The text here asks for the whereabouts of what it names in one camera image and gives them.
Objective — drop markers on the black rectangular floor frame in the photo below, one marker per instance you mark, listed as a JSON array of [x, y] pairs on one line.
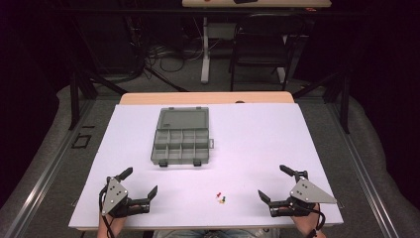
[[74, 141]]

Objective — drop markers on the black chair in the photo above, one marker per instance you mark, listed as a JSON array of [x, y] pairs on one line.
[[261, 43]]

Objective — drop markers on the light wooden table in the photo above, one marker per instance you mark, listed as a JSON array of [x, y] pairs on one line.
[[204, 97]]

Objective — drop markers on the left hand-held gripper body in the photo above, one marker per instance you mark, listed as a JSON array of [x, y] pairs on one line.
[[114, 195]]

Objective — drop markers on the red pushpin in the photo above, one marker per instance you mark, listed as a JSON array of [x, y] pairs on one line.
[[218, 195]]

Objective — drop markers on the black metal stand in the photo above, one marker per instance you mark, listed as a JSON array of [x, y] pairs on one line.
[[75, 95], [345, 99]]

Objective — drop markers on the grey metal floor rail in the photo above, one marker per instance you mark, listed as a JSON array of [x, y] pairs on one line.
[[363, 178], [43, 178]]

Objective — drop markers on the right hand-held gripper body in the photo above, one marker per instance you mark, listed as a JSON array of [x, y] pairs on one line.
[[308, 193]]

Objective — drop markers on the person's left hand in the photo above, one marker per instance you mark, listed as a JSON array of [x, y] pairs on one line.
[[115, 224]]

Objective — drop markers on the person's right hand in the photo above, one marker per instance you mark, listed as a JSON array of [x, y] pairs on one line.
[[305, 222]]

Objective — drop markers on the black device on desk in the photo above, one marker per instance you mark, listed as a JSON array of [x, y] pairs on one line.
[[245, 1]]

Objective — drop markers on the white-legged background desk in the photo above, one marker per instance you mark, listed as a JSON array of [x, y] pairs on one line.
[[205, 49]]

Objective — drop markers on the grey transparent compartment box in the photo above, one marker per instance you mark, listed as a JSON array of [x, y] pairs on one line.
[[181, 139]]

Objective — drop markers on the white table cover sheet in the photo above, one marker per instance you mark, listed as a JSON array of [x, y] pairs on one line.
[[251, 158]]

